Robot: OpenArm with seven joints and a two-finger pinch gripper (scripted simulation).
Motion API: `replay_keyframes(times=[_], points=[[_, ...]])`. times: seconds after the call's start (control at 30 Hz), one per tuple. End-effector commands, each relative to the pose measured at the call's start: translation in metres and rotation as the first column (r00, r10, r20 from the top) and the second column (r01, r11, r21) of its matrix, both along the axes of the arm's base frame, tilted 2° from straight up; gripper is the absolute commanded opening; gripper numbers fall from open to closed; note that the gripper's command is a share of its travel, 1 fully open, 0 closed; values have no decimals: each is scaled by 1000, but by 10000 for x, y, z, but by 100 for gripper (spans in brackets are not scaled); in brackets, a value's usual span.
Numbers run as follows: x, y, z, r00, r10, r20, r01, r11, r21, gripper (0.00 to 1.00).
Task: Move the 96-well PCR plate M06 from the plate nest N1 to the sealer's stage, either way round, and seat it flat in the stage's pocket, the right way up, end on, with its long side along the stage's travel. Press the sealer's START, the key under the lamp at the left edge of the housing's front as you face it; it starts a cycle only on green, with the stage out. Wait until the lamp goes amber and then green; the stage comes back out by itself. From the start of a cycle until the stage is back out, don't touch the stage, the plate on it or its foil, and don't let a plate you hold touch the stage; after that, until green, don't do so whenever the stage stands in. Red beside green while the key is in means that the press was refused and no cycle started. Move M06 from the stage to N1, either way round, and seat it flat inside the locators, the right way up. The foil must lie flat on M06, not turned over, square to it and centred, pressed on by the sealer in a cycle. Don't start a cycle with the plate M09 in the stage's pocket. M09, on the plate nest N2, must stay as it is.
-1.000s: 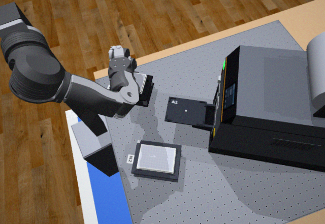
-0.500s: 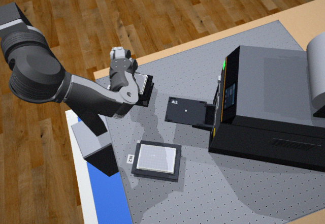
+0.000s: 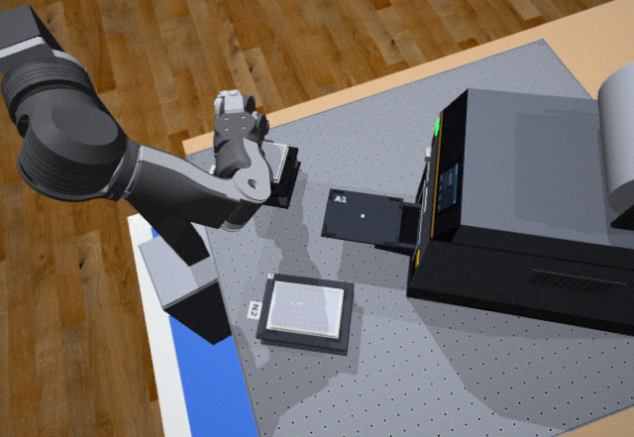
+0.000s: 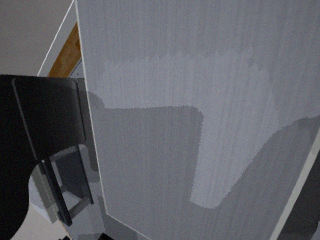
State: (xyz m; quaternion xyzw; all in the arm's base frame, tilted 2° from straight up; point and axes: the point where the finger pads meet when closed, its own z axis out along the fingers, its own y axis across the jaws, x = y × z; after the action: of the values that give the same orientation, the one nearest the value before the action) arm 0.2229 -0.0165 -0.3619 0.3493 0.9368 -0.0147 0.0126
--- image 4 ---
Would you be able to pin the white rectangular plate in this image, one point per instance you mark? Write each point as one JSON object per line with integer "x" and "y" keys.
{"x": 41, "y": 196}

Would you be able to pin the grey perforated base plate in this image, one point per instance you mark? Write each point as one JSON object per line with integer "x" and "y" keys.
{"x": 92, "y": 221}

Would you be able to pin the grey well plate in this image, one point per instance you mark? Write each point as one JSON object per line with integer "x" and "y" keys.
{"x": 300, "y": 182}

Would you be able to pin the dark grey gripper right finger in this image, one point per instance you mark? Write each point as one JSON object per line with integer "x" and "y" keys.
{"x": 303, "y": 219}

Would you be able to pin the dark grey rectangular frame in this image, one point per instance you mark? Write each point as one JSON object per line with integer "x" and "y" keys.
{"x": 74, "y": 180}

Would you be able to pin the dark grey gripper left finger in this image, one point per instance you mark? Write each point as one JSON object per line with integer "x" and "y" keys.
{"x": 39, "y": 117}

